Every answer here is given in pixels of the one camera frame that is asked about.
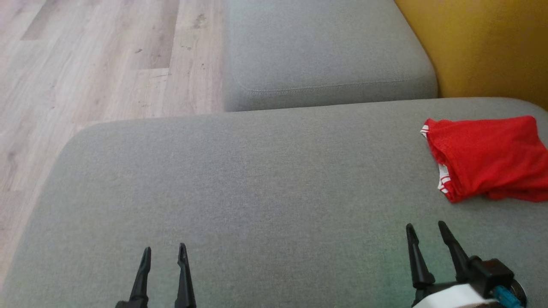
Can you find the red white striped jersey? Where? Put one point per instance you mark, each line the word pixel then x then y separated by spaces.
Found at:
pixel 488 154

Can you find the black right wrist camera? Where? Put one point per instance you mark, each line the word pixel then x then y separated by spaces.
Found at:
pixel 490 273

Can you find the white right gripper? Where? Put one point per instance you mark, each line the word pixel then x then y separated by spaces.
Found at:
pixel 454 297

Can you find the yellow sofa backrest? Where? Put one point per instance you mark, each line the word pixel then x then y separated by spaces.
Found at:
pixel 483 42

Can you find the small grey sofa seat cushion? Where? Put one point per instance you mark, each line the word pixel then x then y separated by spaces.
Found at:
pixel 321 47

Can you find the large grey sofa seat cushion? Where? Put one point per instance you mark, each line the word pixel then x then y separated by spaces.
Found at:
pixel 257 192

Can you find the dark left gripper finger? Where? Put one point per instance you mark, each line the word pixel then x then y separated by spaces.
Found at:
pixel 140 282
pixel 185 282

